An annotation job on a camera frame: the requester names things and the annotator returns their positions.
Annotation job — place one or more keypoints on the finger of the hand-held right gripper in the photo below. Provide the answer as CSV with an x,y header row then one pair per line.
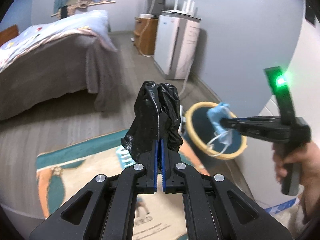
x,y
265,131
250,120

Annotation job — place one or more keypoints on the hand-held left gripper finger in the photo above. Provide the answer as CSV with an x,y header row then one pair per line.
x,y
163,170
157,165

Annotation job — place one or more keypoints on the blue face mask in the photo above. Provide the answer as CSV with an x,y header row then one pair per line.
x,y
217,115

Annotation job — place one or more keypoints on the yellow rimmed teal trash bin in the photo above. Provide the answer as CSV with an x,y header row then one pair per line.
x,y
197,115

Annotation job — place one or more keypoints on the black plastic bag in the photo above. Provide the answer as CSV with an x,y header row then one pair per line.
x,y
150,110

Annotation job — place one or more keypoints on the person's right forearm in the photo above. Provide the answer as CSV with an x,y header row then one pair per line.
x,y
312,195

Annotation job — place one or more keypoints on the person's right hand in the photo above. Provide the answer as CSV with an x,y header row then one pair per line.
x,y
307,160

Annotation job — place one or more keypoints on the blue white small package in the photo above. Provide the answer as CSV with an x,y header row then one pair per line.
x,y
123,156

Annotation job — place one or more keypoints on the teal and orange rug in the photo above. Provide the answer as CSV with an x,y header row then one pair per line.
x,y
75,160

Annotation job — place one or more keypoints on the white air purifier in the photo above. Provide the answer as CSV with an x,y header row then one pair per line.
x,y
172,42

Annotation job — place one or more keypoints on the wooden cabinet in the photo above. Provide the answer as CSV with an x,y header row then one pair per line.
x,y
147,37

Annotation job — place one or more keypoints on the white router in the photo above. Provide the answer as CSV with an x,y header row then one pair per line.
x,y
186,7

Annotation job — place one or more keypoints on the bed with brown skirt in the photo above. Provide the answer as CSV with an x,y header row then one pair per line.
x,y
50,85

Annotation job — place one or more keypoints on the light blue printed blanket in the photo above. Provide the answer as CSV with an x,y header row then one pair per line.
x,y
50,30

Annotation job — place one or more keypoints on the wooden headboard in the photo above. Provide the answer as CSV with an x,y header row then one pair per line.
x,y
10,33

